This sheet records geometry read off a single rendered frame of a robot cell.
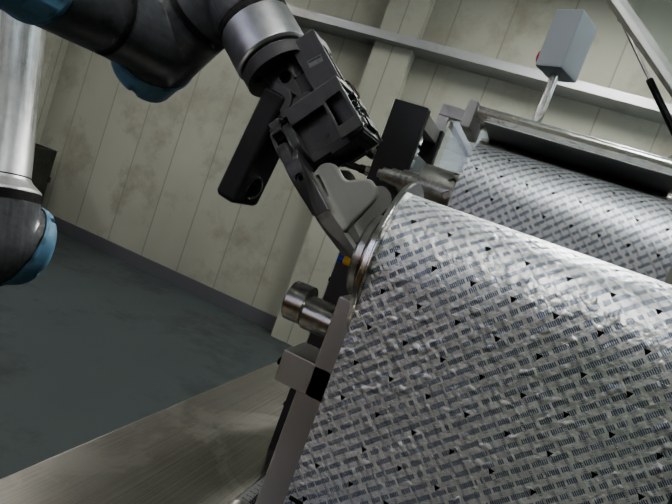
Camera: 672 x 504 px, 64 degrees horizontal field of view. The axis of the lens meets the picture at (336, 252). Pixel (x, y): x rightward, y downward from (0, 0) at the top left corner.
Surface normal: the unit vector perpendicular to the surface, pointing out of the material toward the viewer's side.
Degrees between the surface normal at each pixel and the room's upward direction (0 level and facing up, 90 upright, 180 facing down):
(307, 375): 90
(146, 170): 90
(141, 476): 0
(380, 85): 90
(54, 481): 0
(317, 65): 90
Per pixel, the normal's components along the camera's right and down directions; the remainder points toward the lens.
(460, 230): 0.04, -0.70
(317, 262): -0.31, 0.00
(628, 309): -0.07, -0.54
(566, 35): -0.67, -0.16
